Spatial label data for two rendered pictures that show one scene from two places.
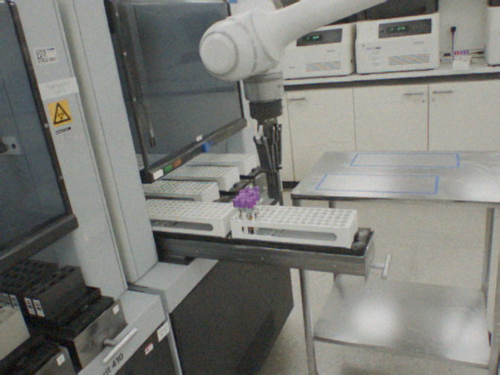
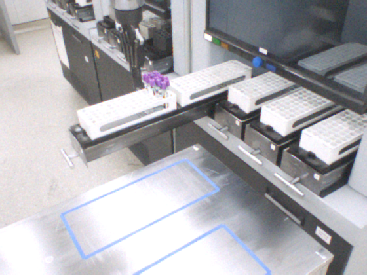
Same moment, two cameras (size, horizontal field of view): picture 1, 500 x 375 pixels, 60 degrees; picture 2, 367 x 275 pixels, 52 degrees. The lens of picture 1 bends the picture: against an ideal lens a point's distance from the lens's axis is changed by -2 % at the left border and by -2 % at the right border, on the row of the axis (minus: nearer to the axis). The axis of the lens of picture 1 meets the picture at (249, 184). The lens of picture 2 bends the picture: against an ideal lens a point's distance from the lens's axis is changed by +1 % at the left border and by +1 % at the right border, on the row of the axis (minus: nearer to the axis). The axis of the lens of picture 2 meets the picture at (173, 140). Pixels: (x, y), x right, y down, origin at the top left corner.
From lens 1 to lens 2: 1.84 m
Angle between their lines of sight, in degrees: 103
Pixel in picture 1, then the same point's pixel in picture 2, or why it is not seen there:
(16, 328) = (145, 33)
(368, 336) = not seen: outside the picture
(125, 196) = (195, 31)
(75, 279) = (163, 41)
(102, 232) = (181, 36)
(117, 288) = (182, 72)
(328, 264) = not seen: hidden behind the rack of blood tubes
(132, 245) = (193, 63)
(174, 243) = not seen: hidden behind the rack
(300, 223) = (114, 103)
